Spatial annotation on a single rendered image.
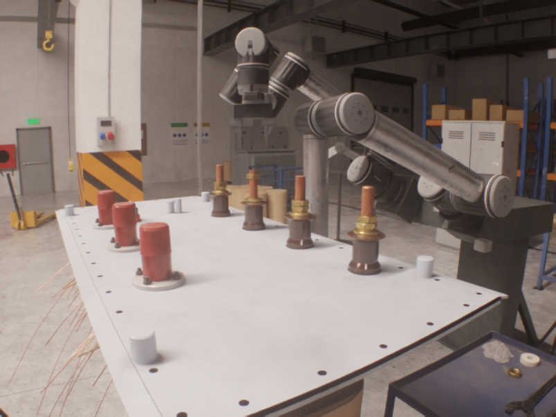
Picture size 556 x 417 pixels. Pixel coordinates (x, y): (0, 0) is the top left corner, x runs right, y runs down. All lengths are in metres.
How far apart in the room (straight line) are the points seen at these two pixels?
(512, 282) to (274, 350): 2.59
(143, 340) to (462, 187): 1.48
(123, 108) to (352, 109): 5.10
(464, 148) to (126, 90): 4.95
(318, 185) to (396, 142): 0.35
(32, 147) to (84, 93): 8.28
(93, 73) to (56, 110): 8.25
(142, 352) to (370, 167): 2.16
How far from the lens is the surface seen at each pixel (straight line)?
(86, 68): 6.19
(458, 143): 5.99
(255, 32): 1.38
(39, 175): 14.30
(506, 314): 3.18
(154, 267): 0.90
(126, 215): 1.20
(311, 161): 1.58
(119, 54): 6.31
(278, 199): 6.50
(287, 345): 0.66
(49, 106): 14.37
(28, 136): 14.26
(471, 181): 1.83
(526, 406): 1.44
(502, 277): 3.07
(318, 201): 1.59
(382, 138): 1.47
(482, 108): 9.63
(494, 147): 5.70
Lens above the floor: 1.69
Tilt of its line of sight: 10 degrees down
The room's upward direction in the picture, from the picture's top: straight up
